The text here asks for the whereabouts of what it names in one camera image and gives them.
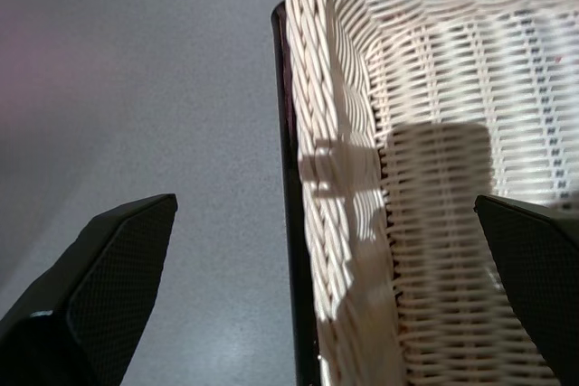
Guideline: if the pale woven basket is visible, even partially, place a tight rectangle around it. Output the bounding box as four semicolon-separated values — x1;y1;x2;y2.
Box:
284;0;579;386

